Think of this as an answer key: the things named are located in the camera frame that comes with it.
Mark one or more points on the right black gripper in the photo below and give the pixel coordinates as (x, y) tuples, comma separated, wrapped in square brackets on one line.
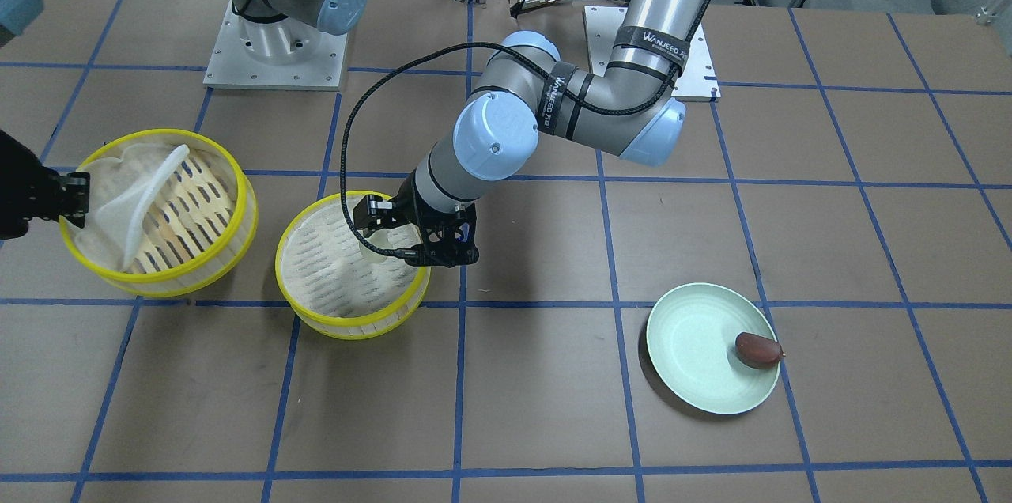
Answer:
[(22, 185)]

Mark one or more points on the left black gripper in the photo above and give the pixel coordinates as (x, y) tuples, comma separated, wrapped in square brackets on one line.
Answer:
[(410, 203)]

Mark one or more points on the yellow steamer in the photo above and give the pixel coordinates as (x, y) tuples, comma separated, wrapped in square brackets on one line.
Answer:
[(200, 226), (338, 287)]

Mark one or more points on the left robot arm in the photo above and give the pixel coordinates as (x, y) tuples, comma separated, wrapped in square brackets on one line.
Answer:
[(527, 91)]

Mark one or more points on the white steamer liner cloth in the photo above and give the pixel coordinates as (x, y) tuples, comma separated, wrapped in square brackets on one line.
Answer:
[(121, 190)]

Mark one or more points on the mint green plate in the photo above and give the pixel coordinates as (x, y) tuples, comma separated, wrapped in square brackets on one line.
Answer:
[(691, 335)]

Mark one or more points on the brown bun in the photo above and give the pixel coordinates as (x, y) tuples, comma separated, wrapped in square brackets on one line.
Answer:
[(757, 351)]

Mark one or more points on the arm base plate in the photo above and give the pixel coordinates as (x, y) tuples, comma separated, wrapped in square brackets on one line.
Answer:
[(698, 83), (285, 56)]

